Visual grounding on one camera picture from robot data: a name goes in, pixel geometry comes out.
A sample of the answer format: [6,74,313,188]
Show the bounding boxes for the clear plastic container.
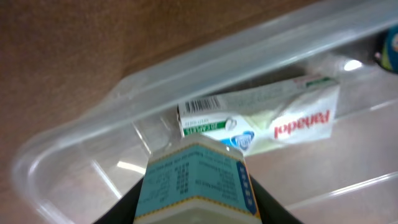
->
[12,0,397,223]

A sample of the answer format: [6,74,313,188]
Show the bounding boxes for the white Panadol medicine box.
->
[177,75,340,156]

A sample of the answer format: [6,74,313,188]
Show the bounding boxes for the small gold-lidded balm jar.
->
[134,134,262,224]

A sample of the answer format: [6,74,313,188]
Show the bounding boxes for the dark syrup bottle white cap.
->
[373,26,397,75]

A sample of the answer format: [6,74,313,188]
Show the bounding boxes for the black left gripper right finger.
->
[250,176,303,224]

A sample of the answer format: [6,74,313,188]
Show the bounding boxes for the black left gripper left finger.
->
[94,178,144,224]

